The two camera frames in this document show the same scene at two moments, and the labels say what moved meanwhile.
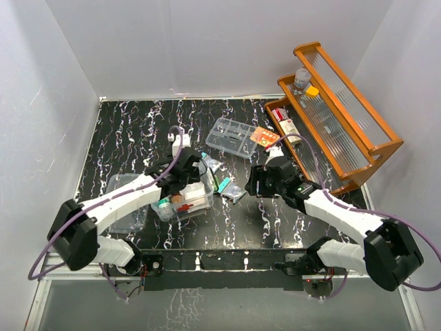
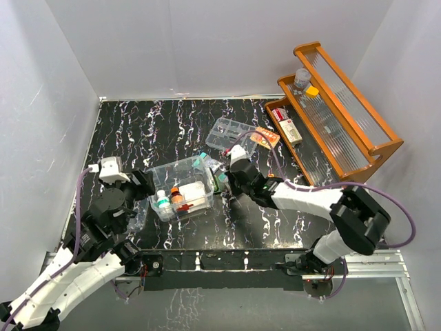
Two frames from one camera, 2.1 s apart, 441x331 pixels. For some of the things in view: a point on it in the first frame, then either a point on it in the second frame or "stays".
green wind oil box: [216, 182] stays
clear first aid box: [194, 198] stays
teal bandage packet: [223, 185] -> [222, 177]
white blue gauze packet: [194, 194] stays
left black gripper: [193, 177] -> [145, 187]
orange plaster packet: [264, 137] stays
